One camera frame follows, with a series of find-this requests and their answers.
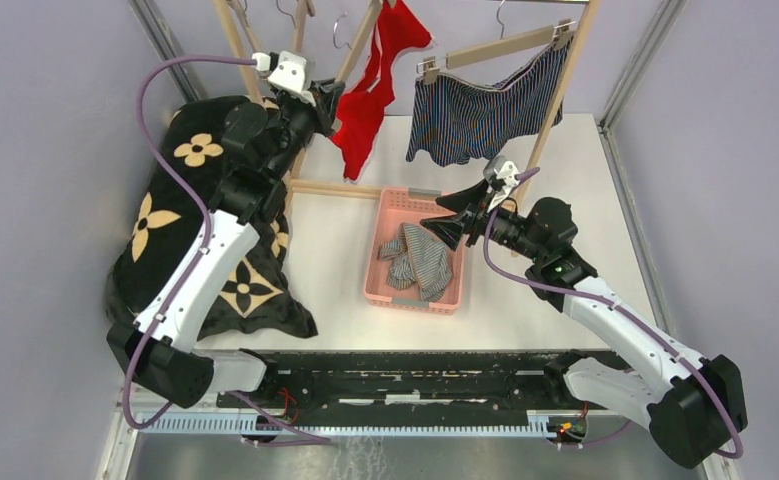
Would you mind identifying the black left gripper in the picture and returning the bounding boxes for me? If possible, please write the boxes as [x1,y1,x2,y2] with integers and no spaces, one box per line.
[267,78,344,181]

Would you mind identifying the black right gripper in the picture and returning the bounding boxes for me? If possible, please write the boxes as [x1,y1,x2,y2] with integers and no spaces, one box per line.
[420,178,544,262]

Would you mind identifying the red printed underwear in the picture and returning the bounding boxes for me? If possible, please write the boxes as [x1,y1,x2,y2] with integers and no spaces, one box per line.
[331,1,432,182]

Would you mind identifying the grey striped underwear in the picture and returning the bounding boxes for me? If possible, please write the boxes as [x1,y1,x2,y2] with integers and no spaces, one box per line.
[377,222,453,302]

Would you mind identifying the dark striped boxer shorts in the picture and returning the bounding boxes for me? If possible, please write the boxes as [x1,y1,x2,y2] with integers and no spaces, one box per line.
[405,41,571,167]

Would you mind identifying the wooden clip hanger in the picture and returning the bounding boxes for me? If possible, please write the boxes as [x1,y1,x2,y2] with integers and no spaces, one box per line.
[275,0,316,53]
[222,0,261,59]

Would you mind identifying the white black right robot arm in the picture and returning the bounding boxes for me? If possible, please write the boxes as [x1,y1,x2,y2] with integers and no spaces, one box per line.
[421,181,748,469]

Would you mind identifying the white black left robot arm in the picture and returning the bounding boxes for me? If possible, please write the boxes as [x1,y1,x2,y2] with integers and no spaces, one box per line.
[107,80,345,408]

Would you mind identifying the empty wooden clip hanger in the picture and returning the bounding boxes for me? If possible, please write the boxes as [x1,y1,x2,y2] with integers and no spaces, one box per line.
[222,0,261,59]

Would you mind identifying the pink perforated plastic basket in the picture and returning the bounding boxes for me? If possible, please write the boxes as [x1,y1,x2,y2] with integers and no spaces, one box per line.
[364,188,464,315]

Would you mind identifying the black beige flower blanket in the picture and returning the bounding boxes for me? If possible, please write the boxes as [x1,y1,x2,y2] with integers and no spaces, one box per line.
[104,96,318,339]

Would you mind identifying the wooden clothes rack frame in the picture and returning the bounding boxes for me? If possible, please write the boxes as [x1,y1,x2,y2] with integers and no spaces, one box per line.
[216,1,598,214]

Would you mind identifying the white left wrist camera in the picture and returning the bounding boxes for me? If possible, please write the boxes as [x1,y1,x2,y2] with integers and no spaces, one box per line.
[251,51,316,107]

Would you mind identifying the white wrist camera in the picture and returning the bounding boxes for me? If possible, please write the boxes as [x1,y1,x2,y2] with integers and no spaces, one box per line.
[251,51,316,107]
[483,155,519,212]

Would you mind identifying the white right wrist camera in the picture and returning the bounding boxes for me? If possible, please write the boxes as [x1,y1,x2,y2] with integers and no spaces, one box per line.
[483,155,519,212]

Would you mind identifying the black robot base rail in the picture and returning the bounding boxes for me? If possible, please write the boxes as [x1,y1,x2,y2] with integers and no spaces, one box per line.
[216,350,634,448]

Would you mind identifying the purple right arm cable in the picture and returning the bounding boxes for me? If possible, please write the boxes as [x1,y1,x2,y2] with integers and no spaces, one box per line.
[482,166,745,460]

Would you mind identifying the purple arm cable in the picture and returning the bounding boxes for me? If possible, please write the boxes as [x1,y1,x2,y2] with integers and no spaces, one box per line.
[121,55,258,431]
[482,166,745,460]

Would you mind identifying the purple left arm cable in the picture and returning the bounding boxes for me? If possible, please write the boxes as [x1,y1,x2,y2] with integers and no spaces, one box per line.
[121,55,258,431]

